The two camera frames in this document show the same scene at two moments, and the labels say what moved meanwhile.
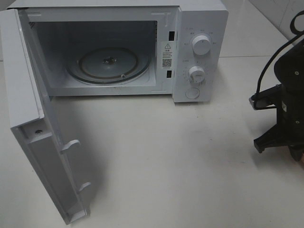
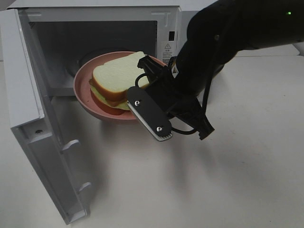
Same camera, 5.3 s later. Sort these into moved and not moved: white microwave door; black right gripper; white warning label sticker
Moved: black right gripper
Not moved: white microwave door; white warning label sticker
